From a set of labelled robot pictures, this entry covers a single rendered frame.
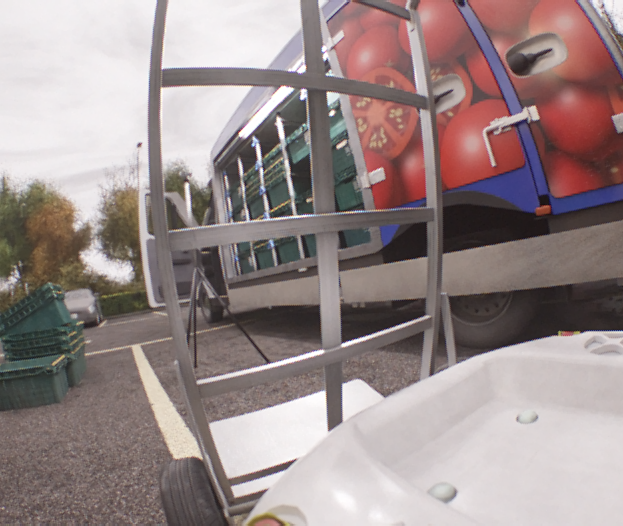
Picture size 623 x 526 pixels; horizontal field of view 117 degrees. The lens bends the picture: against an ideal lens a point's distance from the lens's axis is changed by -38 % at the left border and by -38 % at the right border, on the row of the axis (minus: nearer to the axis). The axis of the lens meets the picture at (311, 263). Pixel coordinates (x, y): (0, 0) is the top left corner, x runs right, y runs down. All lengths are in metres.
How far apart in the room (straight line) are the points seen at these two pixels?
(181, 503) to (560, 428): 0.51
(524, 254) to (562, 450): 1.06
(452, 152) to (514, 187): 0.33
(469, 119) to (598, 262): 0.81
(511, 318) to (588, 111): 0.97
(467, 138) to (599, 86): 0.66
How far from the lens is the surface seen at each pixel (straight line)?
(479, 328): 1.62
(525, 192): 1.34
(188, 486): 0.52
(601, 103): 1.38
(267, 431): 0.94
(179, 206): 4.94
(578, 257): 1.32
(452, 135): 1.49
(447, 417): 0.41
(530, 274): 1.35
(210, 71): 0.50
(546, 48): 1.52
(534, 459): 0.37
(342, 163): 2.18
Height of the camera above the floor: 0.53
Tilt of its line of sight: 2 degrees up
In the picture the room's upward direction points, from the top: 10 degrees counter-clockwise
